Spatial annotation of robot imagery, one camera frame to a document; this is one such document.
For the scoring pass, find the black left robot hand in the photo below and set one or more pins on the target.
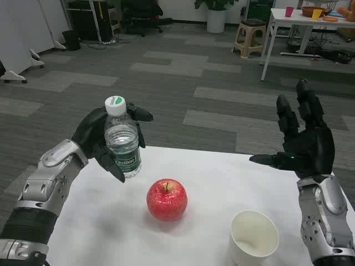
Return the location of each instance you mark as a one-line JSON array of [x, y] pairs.
[[88, 133]]

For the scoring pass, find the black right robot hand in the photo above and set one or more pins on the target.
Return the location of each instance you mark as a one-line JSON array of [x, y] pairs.
[[313, 149]]

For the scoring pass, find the clear water bottle green label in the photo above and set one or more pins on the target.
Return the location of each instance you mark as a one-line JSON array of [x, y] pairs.
[[122, 138]]

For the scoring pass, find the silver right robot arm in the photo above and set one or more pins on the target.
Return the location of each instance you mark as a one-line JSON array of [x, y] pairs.
[[324, 210]]

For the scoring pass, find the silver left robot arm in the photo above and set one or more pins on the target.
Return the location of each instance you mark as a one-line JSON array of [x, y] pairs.
[[52, 171]]

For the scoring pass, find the white power strip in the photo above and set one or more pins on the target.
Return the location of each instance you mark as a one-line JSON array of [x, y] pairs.
[[108, 42]]

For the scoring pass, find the black trash bin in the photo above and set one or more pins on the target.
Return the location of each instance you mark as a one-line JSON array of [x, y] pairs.
[[71, 40]]

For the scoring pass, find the white paper cup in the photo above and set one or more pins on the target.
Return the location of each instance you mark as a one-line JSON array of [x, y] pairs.
[[255, 232]]

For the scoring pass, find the red apple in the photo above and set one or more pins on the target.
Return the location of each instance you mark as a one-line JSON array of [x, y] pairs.
[[166, 202]]

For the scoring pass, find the black cabinet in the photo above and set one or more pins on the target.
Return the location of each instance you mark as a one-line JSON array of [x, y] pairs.
[[88, 22]]

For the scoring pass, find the wooden stool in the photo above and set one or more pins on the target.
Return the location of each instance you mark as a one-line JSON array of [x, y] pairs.
[[113, 19]]

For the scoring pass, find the white partition panel with foot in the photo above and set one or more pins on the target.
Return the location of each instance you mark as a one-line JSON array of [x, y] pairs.
[[55, 16], [11, 33], [30, 22]]

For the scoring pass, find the orange toy carrot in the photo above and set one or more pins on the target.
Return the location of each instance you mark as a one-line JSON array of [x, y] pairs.
[[330, 19]]

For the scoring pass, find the black office chair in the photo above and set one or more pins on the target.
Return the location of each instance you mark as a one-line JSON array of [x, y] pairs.
[[144, 14]]

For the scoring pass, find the white desk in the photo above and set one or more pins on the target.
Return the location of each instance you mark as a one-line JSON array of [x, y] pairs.
[[294, 19]]

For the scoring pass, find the yellow plastic cup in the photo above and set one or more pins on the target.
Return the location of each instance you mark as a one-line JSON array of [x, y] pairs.
[[316, 14]]

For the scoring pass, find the brown woven basket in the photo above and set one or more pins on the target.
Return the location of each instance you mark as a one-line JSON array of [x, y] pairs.
[[308, 11]]

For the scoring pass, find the beige plastic stool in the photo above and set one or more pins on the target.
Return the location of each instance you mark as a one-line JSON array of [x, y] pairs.
[[251, 25]]

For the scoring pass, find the pink plastic cup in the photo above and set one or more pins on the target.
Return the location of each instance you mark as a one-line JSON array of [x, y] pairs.
[[289, 11]]

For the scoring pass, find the orange plush toy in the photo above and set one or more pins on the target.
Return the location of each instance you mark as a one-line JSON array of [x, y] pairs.
[[346, 12]]

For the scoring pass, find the white plant pot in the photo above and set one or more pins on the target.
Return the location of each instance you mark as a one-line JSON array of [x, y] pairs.
[[216, 20]]

